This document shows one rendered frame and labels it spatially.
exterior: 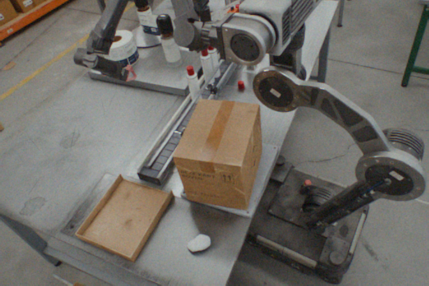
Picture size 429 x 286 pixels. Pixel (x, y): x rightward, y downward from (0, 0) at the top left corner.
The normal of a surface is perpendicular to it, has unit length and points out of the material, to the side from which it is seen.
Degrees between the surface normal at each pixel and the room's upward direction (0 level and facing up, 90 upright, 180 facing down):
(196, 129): 0
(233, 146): 0
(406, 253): 0
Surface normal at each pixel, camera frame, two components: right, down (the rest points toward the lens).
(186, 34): -0.48, 0.05
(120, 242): -0.14, -0.70
